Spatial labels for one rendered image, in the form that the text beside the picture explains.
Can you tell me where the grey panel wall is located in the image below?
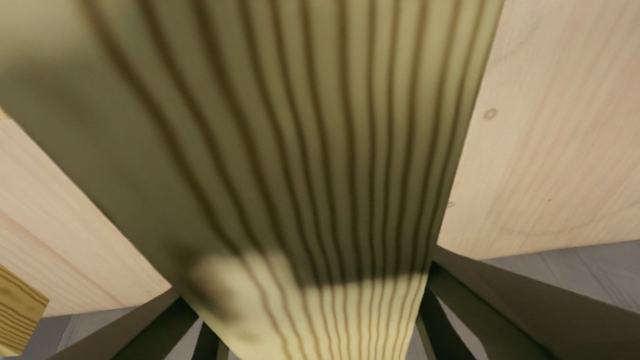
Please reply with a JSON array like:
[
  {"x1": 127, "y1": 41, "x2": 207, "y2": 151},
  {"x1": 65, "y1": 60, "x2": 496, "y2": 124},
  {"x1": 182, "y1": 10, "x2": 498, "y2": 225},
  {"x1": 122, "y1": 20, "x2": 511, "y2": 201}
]
[{"x1": 3, "y1": 239, "x2": 640, "y2": 360}]

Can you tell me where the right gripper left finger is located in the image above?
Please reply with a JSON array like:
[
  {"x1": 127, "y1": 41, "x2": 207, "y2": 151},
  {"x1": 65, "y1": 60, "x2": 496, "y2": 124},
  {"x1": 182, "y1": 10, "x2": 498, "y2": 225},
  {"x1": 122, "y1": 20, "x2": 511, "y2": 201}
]
[{"x1": 45, "y1": 287, "x2": 229, "y2": 360}]

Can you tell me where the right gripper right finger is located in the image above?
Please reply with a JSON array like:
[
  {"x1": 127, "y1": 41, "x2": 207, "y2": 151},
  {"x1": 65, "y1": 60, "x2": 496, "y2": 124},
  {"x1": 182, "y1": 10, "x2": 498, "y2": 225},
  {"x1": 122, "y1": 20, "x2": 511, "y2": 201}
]
[{"x1": 415, "y1": 245, "x2": 640, "y2": 360}]

